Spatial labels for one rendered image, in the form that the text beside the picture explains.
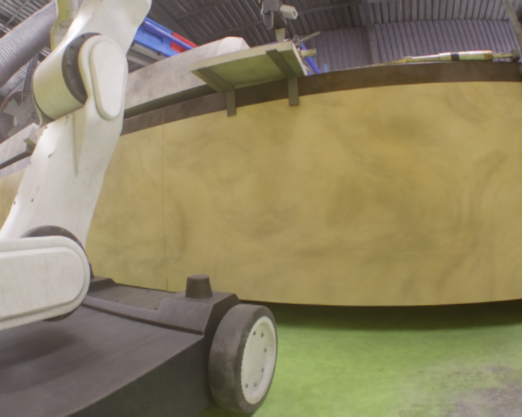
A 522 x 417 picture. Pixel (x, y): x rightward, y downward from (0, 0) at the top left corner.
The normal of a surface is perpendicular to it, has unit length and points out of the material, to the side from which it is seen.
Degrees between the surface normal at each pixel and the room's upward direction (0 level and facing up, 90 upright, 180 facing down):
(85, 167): 115
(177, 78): 80
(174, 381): 90
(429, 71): 90
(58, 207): 90
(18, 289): 90
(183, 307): 45
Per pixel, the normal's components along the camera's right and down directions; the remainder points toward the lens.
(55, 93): -0.24, 0.69
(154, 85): -0.39, -0.17
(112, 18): 0.93, -0.04
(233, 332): -0.22, -0.80
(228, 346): -0.29, -0.58
